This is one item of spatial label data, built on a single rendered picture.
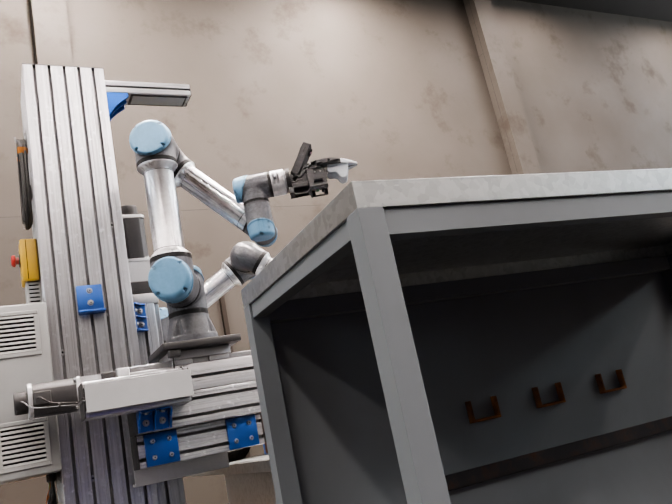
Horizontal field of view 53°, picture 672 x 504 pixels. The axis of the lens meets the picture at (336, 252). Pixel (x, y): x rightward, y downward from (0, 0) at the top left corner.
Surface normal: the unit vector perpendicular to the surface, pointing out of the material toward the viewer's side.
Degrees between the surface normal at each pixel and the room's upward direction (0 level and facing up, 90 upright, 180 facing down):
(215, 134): 90
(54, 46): 90
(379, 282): 90
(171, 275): 97
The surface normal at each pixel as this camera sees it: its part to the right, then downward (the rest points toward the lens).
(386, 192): 0.38, -0.30
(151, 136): -0.03, -0.37
